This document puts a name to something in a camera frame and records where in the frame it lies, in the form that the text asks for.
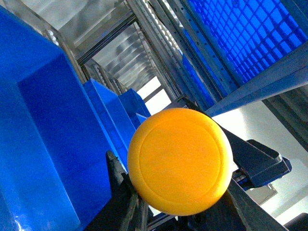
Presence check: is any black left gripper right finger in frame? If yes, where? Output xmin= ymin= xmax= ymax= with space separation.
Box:
xmin=187 ymin=182 xmax=286 ymax=231

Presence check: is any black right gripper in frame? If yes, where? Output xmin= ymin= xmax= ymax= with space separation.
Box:
xmin=168 ymin=95 xmax=292 ymax=192

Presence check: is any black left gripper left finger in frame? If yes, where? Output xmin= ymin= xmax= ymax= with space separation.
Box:
xmin=105 ymin=150 xmax=150 ymax=231

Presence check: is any yellow mushroom push button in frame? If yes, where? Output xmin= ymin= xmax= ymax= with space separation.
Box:
xmin=128 ymin=108 xmax=233 ymax=216

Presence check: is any blue target bin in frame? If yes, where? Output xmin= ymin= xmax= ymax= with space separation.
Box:
xmin=0 ymin=8 xmax=140 ymax=231

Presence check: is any blue grid crate above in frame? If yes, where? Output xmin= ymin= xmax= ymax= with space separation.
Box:
xmin=180 ymin=0 xmax=308 ymax=111

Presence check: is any white roller track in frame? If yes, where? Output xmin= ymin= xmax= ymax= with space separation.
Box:
xmin=142 ymin=0 xmax=183 ymax=56

